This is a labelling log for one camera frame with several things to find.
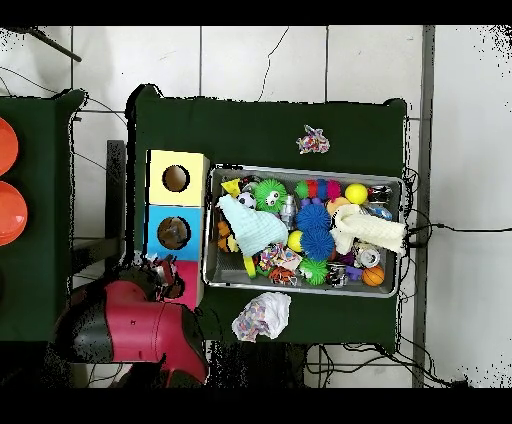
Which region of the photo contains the small orange basketball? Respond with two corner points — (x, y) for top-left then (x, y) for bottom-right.
(361, 264), (386, 288)

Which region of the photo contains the orange bowl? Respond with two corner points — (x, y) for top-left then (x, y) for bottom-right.
(0, 118), (20, 177)
(0, 180), (29, 247)

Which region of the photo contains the grey robot toy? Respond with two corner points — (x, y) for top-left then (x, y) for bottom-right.
(279, 193), (299, 229)

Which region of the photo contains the wire mesh bin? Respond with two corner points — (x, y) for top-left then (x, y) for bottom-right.
(203, 165), (404, 299)

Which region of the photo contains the yellow cheese wedge toy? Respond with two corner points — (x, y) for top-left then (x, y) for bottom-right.
(221, 177), (243, 198)

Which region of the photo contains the cream waffle cloth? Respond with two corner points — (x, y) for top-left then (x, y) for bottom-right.
(329, 204), (409, 257)

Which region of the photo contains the crushed clear plastic bottle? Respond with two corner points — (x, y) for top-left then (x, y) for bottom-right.
(142, 254), (181, 291)

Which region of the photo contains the orange plastic building block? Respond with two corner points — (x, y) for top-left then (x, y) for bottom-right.
(215, 220), (240, 254)

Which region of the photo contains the yellow ball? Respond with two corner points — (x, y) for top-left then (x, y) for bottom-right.
(345, 183), (370, 205)
(287, 230), (306, 253)

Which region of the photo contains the blue spiky ball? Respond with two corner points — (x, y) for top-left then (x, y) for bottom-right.
(294, 201), (333, 233)
(302, 228), (337, 264)

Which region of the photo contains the green fuzzy toy with eyes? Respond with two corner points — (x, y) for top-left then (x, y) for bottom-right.
(252, 177), (289, 213)

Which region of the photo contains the side table with green cloth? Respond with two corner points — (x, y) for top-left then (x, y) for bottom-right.
(0, 89), (89, 347)

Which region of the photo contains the orange round disc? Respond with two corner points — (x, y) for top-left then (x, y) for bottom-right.
(326, 196), (350, 216)

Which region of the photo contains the wooden box with three holes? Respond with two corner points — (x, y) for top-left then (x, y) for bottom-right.
(142, 149), (211, 312)

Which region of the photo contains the black power cable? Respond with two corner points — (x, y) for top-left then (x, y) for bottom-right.
(403, 222), (512, 243)

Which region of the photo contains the black rod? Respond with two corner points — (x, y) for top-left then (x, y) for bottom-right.
(22, 27), (83, 63)

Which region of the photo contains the crushed silver can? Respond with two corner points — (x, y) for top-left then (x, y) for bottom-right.
(356, 244), (384, 269)

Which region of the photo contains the mint green waffle cloth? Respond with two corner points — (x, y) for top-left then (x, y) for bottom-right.
(217, 194), (289, 257)

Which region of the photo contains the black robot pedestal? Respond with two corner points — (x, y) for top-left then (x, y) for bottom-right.
(212, 342), (312, 389)

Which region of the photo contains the orange striped tiger toy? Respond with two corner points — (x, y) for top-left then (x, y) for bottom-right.
(268, 266), (299, 287)

